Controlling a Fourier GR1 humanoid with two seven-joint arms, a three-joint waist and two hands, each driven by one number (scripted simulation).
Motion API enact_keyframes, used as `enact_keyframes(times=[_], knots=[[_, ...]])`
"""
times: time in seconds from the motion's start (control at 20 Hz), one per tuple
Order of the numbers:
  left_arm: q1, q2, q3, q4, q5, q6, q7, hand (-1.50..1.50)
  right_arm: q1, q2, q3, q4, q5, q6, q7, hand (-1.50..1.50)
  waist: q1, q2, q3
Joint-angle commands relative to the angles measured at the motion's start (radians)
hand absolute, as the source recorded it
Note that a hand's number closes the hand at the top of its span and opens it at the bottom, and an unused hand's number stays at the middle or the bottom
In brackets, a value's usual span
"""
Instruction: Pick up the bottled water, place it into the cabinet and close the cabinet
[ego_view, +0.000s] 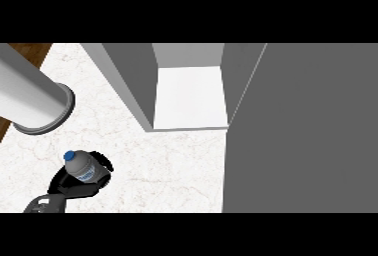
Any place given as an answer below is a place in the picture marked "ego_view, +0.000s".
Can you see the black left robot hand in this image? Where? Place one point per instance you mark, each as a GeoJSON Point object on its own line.
{"type": "Point", "coordinates": [74, 190]}

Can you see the blue-capped water bottle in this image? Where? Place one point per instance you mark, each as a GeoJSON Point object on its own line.
{"type": "Point", "coordinates": [81, 168]}

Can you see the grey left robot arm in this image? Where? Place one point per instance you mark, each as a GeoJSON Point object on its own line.
{"type": "Point", "coordinates": [44, 204]}

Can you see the grey open cabinet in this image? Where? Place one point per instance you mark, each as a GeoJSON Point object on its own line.
{"type": "Point", "coordinates": [181, 90]}

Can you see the white cylinder with grey rim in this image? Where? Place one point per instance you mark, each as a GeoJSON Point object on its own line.
{"type": "Point", "coordinates": [29, 96]}

